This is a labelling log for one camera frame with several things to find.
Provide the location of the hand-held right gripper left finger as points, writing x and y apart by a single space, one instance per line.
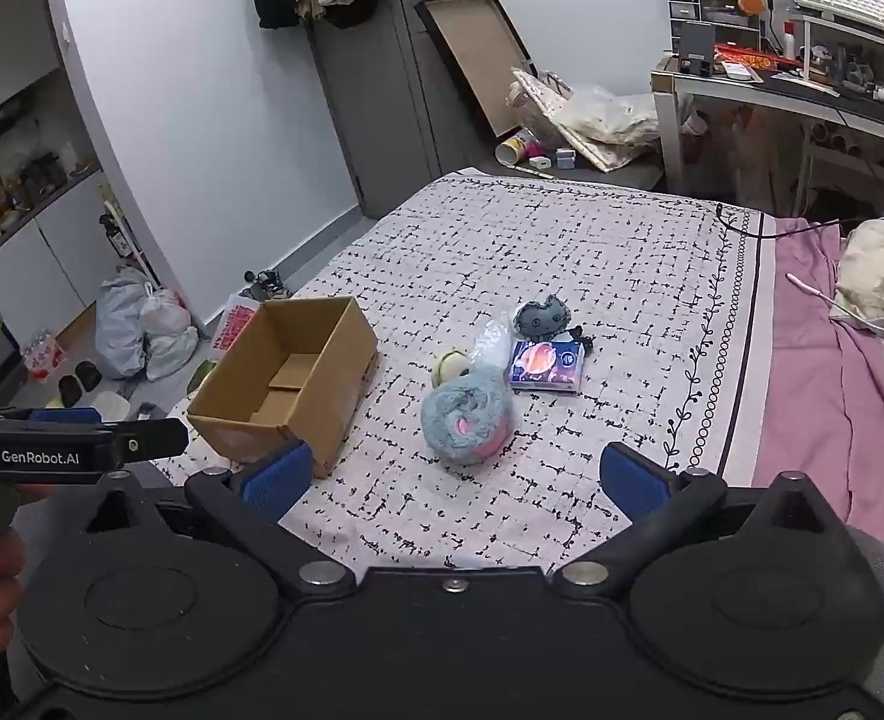
277 478

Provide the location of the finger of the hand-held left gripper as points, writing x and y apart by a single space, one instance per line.
149 441
67 415

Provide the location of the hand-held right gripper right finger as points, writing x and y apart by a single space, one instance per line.
633 481

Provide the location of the brown cardboard box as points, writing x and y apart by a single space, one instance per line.
284 382

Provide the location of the blue tissue pack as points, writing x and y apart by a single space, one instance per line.
547 366

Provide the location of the black fringed cloth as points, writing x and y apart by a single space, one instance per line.
578 336

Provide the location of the fluffy blue pink plush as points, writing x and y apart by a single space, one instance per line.
466 420

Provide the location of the grey blue plush face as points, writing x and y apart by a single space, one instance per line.
541 317

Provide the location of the clear plastic bag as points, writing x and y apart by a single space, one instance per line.
614 112
493 349

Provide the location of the black white slipper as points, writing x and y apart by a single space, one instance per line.
71 390
88 375

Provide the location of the pack of water bottles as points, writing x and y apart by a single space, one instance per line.
43 356

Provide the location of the grey plastic bag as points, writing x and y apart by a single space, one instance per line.
121 330

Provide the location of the red white plastic bag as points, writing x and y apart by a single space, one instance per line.
232 322

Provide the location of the black bottle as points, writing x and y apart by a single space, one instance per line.
117 240

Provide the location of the pink bed sheet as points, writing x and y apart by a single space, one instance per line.
824 390

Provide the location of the cream quilt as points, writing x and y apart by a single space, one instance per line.
880 270

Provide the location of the small blue box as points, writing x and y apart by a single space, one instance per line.
565 157

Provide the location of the small white box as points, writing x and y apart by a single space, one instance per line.
539 163

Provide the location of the yellow white paper cup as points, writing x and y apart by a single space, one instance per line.
515 148

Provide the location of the patterned cloth bag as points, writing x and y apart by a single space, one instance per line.
554 127

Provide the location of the crumpled clear plastic bag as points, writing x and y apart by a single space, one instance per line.
614 112

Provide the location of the grey door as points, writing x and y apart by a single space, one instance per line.
382 90

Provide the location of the white desk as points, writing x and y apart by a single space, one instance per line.
757 86

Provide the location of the red flat box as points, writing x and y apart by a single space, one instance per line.
757 58

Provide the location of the black framed brown board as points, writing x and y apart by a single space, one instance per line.
479 52

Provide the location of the grey drawer organizer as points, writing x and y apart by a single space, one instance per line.
712 19

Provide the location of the white monitor riser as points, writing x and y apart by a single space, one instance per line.
854 45

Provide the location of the orange ball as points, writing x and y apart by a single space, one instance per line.
750 4

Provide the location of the white wall cabinet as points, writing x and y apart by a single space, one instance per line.
30 225

